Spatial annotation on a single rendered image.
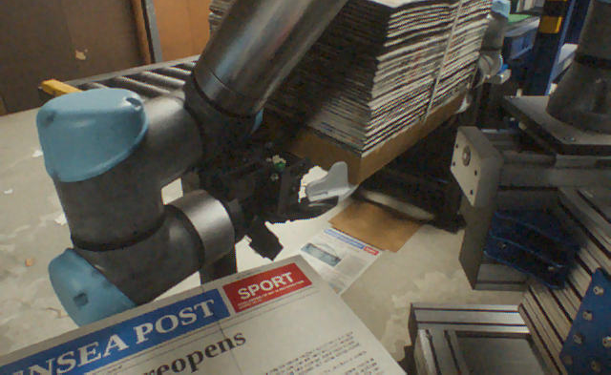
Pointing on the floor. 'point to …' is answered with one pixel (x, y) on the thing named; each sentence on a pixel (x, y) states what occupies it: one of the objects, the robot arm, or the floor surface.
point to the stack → (221, 333)
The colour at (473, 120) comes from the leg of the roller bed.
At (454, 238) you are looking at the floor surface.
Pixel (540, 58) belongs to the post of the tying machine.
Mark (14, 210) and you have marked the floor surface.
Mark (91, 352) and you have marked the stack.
